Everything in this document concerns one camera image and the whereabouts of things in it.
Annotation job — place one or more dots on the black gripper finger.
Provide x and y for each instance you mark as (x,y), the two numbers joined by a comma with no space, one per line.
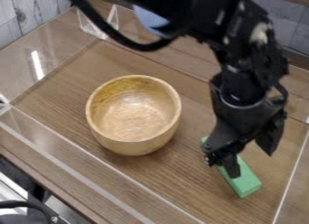
(269,137)
(231,166)

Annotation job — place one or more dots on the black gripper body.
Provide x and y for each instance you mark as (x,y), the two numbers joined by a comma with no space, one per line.
(238,123)

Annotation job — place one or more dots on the green rectangular block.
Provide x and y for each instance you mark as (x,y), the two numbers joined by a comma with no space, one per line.
(246,184)

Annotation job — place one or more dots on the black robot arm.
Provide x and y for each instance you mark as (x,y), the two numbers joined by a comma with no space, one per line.
(249,98)

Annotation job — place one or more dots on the round wooden bowl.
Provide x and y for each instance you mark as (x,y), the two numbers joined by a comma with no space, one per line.
(132,114)

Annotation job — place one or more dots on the black metal table frame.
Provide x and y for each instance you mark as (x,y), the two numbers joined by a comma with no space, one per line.
(26,203)

